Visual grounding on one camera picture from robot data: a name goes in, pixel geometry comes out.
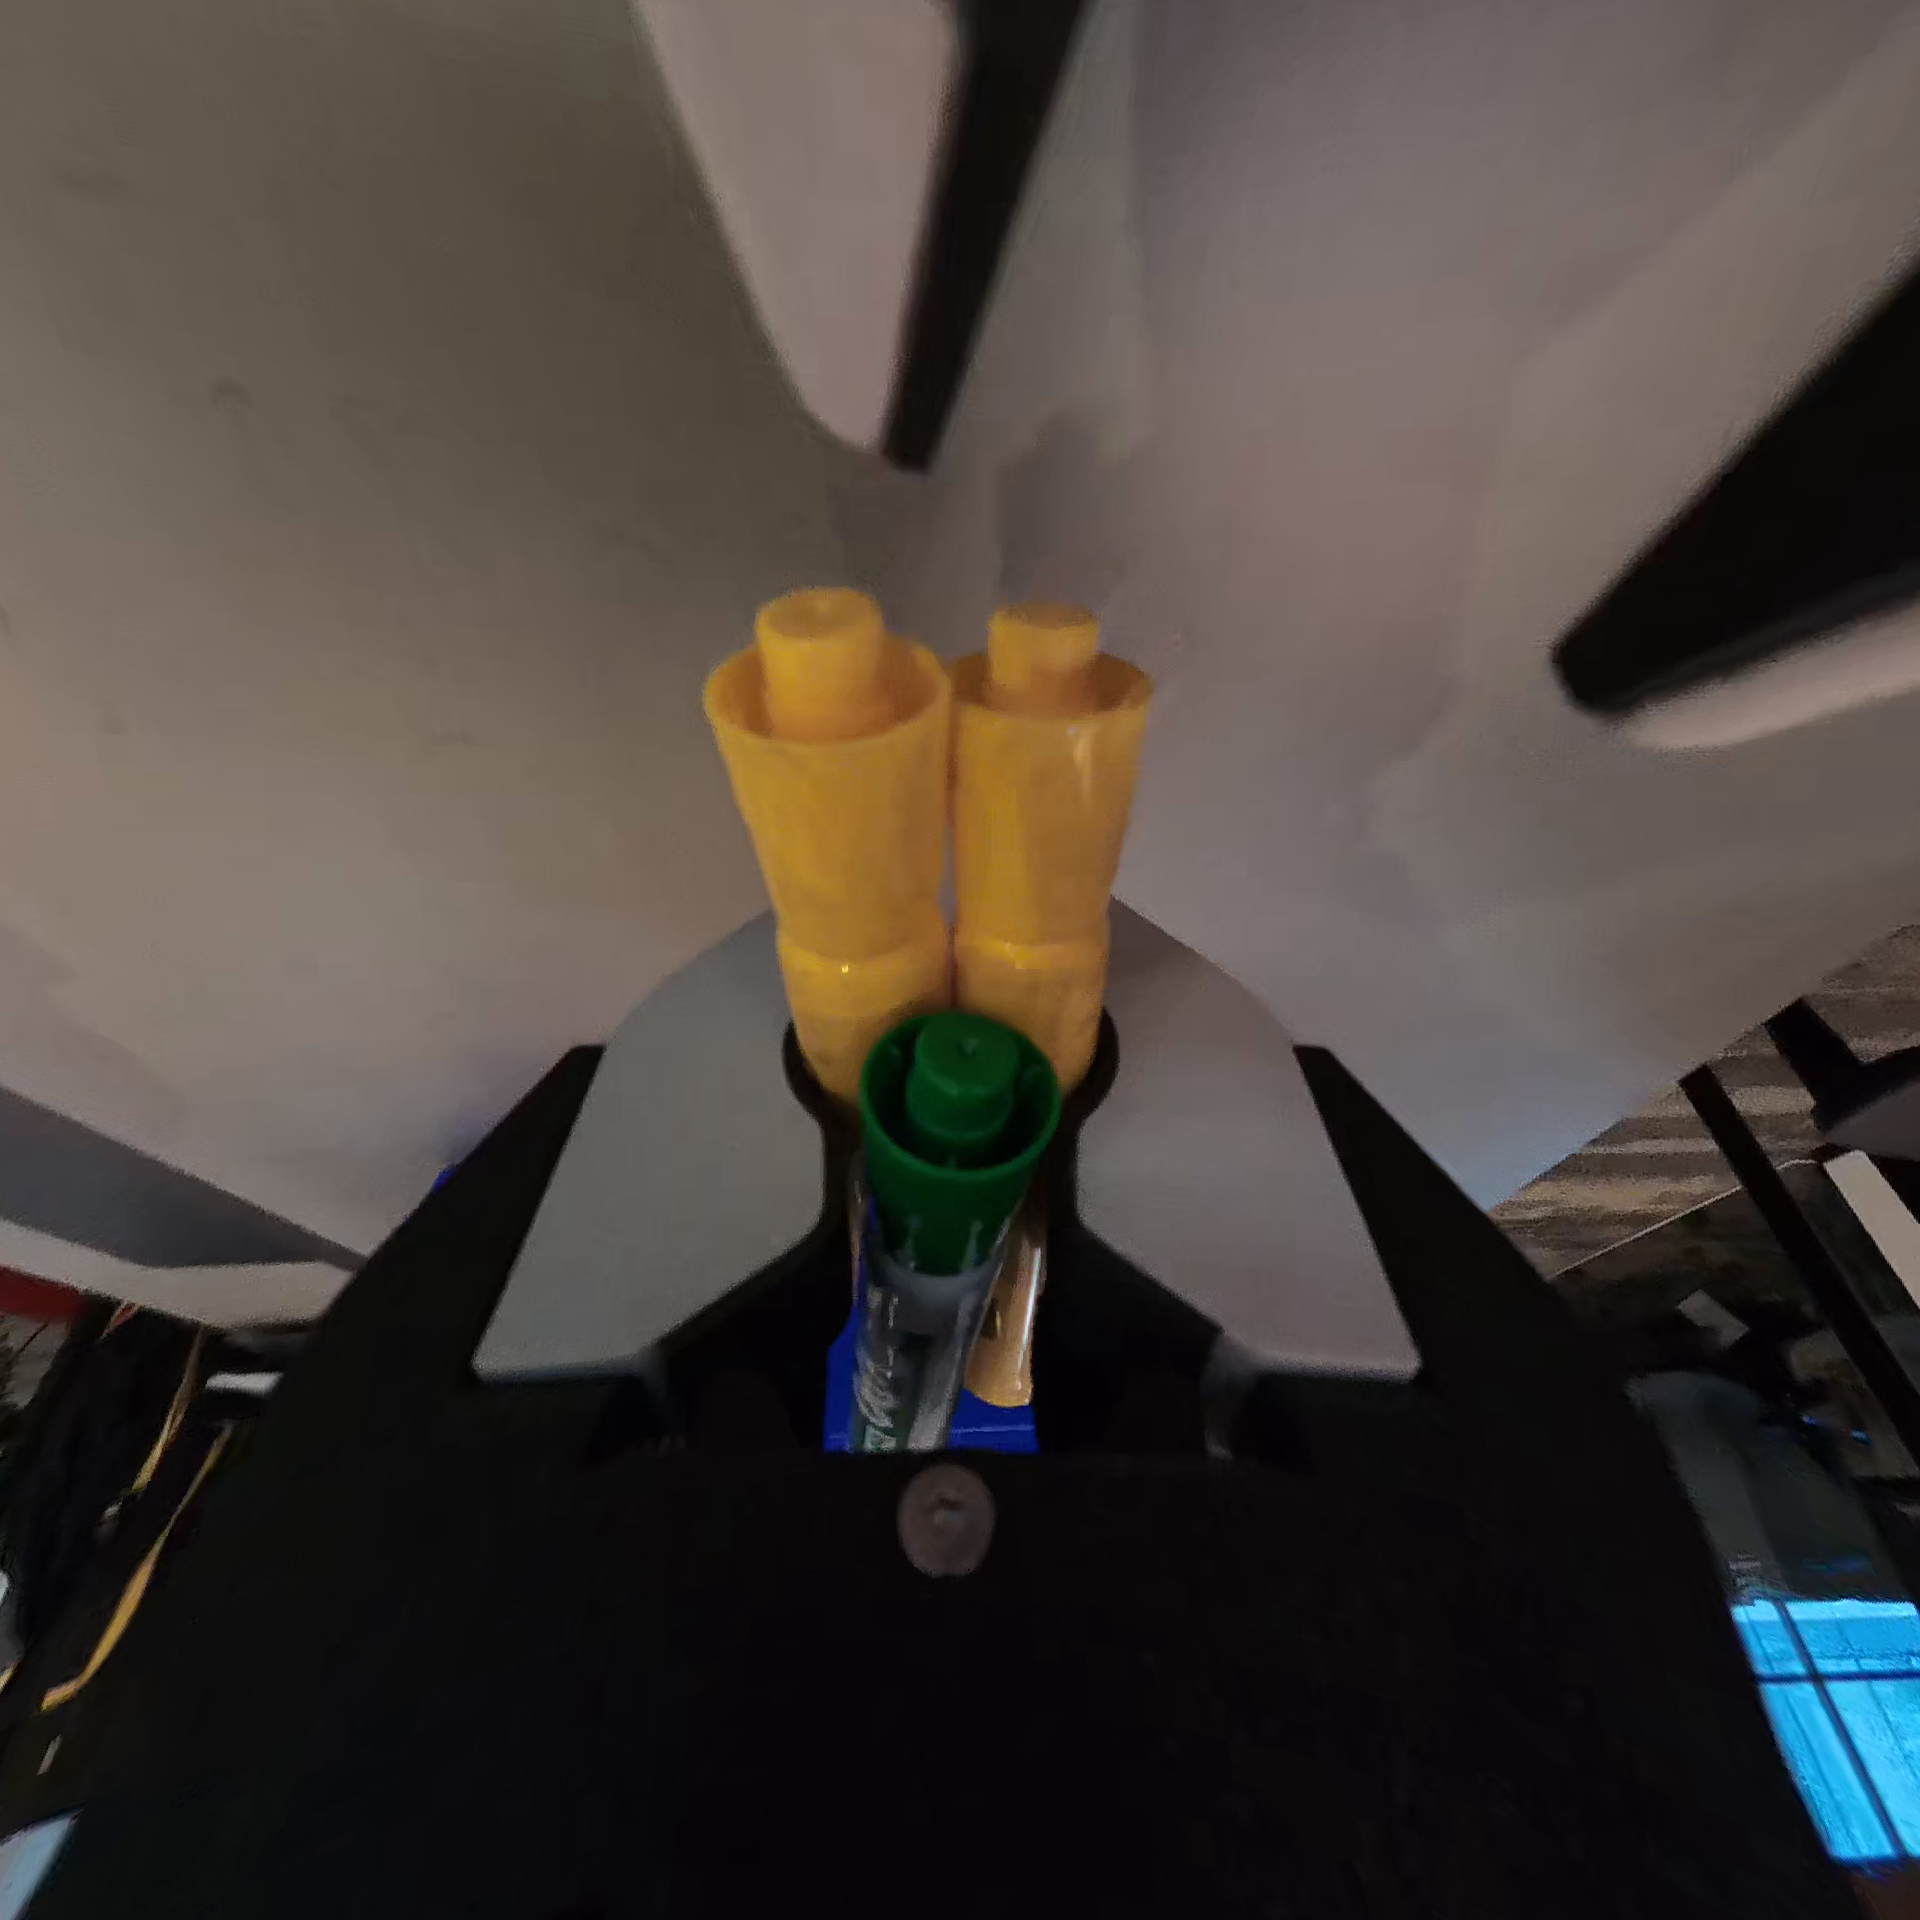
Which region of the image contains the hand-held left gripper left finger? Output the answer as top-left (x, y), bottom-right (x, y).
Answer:
top-left (468, 915), bottom-right (854, 1386)

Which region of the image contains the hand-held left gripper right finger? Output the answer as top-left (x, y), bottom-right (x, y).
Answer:
top-left (1048, 896), bottom-right (1422, 1386)

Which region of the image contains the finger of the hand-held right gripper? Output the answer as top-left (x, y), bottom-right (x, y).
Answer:
top-left (632, 0), bottom-right (1093, 474)
top-left (1548, 286), bottom-right (1920, 753)

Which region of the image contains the green white dry-erase marker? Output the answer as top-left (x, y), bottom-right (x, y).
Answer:
top-left (843, 1012), bottom-right (1067, 1456)

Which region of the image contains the yellow highlighter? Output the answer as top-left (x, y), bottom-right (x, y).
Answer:
top-left (949, 604), bottom-right (1157, 1406)
top-left (703, 589), bottom-right (956, 1107)

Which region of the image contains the blue plastic bin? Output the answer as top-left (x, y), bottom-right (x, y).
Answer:
top-left (824, 1288), bottom-right (1041, 1453)

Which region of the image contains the black yellow backpack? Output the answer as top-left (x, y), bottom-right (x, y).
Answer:
top-left (0, 1300), bottom-right (271, 1816)

